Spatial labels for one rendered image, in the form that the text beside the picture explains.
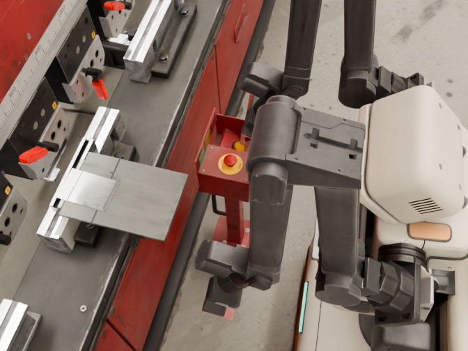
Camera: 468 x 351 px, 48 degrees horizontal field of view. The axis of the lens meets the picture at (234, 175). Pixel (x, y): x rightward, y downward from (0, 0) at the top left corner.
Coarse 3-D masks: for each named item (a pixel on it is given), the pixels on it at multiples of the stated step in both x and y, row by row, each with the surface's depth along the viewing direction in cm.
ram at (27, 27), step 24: (0, 0) 82; (24, 0) 88; (48, 0) 95; (0, 24) 84; (24, 24) 90; (48, 24) 97; (72, 24) 105; (0, 48) 85; (24, 48) 91; (0, 72) 86; (0, 96) 88; (24, 96) 95; (0, 144) 91
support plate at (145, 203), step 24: (96, 168) 129; (120, 168) 128; (144, 168) 128; (120, 192) 125; (144, 192) 125; (168, 192) 125; (72, 216) 122; (96, 216) 122; (120, 216) 122; (144, 216) 122; (168, 216) 122
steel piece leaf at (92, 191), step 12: (84, 180) 127; (96, 180) 127; (108, 180) 127; (72, 192) 125; (84, 192) 125; (96, 192) 125; (108, 192) 125; (84, 204) 124; (96, 204) 123; (108, 204) 123
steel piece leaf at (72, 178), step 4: (72, 172) 128; (76, 172) 128; (80, 172) 128; (68, 176) 127; (72, 176) 127; (76, 176) 127; (68, 180) 127; (72, 180) 127; (76, 180) 127; (64, 184) 126; (68, 184) 126; (72, 184) 126; (64, 188) 126; (68, 188) 126; (72, 188) 126; (60, 192) 125; (64, 192) 125; (68, 192) 125; (56, 196) 125; (60, 196) 125; (64, 196) 125; (68, 196) 125
